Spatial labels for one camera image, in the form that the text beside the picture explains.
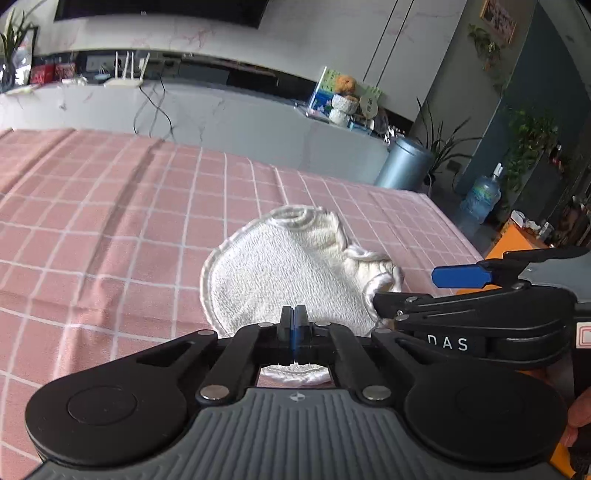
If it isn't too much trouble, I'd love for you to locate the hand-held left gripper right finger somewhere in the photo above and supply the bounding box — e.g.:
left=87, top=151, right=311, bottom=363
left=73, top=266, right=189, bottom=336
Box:
left=294, top=305, right=446, bottom=403

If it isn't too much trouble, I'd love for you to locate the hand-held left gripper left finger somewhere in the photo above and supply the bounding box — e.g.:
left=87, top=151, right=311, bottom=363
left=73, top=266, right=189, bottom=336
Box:
left=130, top=305, right=295, bottom=408

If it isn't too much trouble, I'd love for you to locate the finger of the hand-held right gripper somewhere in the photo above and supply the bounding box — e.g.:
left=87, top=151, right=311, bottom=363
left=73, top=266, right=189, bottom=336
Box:
left=431, top=246, right=591, bottom=290
left=372, top=282, right=576, bottom=334

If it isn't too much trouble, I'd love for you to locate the white terry towel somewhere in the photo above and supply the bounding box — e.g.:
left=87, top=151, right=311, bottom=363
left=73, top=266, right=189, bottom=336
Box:
left=199, top=205, right=406, bottom=387

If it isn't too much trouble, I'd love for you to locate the orange storage box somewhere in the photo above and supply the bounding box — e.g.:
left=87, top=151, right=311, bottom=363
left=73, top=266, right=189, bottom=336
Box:
left=484, top=220, right=573, bottom=468

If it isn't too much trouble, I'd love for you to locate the person's right hand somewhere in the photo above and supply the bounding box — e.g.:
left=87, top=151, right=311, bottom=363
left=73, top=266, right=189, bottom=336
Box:
left=567, top=385, right=591, bottom=433

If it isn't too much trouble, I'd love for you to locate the blue water jug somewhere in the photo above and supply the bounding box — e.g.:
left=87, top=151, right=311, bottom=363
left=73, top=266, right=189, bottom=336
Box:
left=458, top=162, right=503, bottom=225

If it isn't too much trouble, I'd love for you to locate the blue grey trash can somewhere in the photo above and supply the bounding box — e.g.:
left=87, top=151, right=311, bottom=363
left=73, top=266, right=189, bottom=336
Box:
left=373, top=136, right=435, bottom=193

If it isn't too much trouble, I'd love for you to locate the long leaved floor plant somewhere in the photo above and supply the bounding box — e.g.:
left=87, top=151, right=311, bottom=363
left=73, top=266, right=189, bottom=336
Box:
left=412, top=96, right=484, bottom=186

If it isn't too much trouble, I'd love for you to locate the bushy green climbing plant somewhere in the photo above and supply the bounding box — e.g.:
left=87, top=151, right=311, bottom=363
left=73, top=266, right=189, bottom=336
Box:
left=500, top=107, right=560, bottom=209

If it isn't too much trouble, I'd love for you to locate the round hand fan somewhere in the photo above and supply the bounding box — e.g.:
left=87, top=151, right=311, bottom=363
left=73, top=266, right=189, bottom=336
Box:
left=359, top=95, right=382, bottom=131

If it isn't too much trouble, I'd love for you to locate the pink checked tablecloth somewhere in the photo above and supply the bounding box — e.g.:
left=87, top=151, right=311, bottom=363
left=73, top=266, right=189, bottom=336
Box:
left=0, top=128, right=486, bottom=468

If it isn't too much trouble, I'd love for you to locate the brown plush bear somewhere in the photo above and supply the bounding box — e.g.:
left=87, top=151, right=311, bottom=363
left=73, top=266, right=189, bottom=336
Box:
left=328, top=75, right=360, bottom=126

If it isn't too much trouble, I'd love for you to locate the white marble media cabinet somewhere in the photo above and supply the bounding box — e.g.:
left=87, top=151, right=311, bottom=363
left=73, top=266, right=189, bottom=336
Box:
left=0, top=50, right=394, bottom=186

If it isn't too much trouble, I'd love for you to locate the hanging green vine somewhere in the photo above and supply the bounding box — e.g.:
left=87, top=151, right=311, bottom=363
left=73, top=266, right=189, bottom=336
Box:
left=466, top=23, right=502, bottom=71

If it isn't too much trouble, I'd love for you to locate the blue green picture book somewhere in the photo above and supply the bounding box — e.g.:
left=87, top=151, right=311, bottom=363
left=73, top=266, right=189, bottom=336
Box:
left=308, top=66, right=343, bottom=114

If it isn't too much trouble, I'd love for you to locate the white router with antennas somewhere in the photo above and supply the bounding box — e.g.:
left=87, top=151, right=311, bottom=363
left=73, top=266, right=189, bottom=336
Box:
left=103, top=51, right=151, bottom=89

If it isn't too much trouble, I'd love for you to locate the red box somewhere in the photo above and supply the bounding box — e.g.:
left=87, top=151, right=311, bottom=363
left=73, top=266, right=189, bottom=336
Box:
left=29, top=62, right=78, bottom=85

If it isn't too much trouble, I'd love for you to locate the tall leafy potted plant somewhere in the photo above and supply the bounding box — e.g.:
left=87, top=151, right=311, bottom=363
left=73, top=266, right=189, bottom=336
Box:
left=0, top=8, right=38, bottom=92

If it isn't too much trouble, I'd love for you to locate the black cable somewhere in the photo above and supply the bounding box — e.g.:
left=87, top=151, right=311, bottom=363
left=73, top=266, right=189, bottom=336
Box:
left=133, top=73, right=177, bottom=142

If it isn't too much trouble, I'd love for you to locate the framed wall picture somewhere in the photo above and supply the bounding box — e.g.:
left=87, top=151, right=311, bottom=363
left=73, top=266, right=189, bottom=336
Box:
left=479, top=0, right=519, bottom=45

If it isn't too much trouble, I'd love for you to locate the black wall television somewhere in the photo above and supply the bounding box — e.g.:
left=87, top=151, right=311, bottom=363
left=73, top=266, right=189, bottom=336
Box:
left=54, top=0, right=271, bottom=30

